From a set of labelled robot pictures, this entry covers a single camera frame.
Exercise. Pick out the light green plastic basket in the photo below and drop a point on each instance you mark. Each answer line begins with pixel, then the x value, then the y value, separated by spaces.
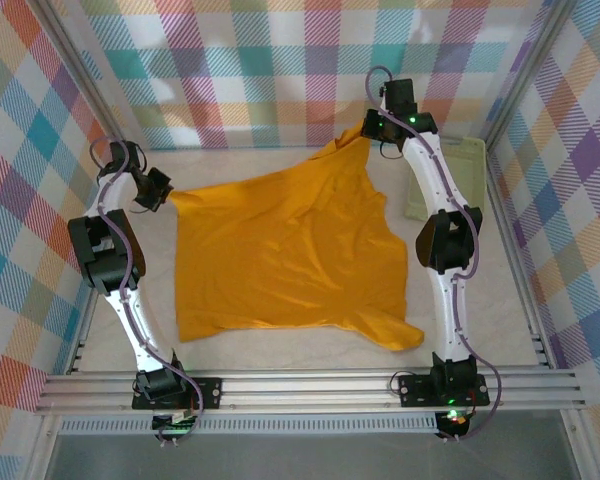
pixel 472 170

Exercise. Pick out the yellow t-shirt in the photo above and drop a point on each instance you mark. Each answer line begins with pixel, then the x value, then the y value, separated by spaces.
pixel 290 250

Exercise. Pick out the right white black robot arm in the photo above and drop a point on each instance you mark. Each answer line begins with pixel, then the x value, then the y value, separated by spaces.
pixel 445 315

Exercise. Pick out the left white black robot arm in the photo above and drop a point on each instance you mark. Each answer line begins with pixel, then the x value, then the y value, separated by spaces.
pixel 130 320

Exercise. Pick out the aluminium corner post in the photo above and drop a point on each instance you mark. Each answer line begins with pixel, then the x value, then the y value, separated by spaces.
pixel 521 75
pixel 88 75

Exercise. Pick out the aluminium side rail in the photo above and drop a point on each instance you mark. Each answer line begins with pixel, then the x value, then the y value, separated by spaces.
pixel 86 325
pixel 507 225

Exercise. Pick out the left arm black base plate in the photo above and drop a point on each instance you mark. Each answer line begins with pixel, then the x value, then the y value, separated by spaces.
pixel 211 392

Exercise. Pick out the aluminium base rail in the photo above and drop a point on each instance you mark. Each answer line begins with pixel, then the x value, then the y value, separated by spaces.
pixel 305 392

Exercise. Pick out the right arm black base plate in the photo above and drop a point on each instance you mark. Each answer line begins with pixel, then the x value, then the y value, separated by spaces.
pixel 412 390

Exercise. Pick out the aluminium frame leg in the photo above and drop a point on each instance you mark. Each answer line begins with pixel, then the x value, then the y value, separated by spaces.
pixel 40 467
pixel 582 460

